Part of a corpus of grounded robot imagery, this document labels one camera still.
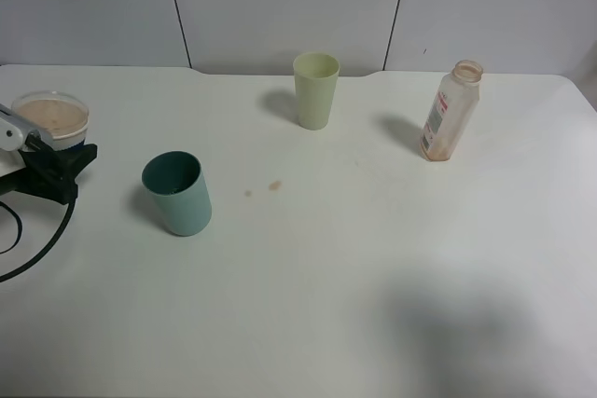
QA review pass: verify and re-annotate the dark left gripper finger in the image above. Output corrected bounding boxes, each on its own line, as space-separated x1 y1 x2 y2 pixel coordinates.
1 144 98 205

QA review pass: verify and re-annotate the glass cup with blue sleeve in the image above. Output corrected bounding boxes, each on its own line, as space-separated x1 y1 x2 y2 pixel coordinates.
11 91 90 151

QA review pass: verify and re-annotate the clear plastic drink bottle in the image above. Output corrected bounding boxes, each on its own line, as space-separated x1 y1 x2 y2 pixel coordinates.
420 60 483 161

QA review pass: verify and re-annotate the teal green plastic cup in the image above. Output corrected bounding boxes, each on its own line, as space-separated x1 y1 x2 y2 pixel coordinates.
142 151 212 237

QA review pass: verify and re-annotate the pale yellow-green plastic cup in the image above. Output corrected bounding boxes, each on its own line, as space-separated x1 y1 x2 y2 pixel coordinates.
293 52 340 130

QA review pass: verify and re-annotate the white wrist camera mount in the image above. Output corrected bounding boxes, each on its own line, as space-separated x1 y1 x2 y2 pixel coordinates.
1 104 48 177

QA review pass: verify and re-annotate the black braided camera cable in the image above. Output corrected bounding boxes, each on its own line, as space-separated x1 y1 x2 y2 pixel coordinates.
0 136 79 283

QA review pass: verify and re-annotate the thin black loop cable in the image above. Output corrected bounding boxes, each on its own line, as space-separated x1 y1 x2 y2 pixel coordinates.
0 201 23 255

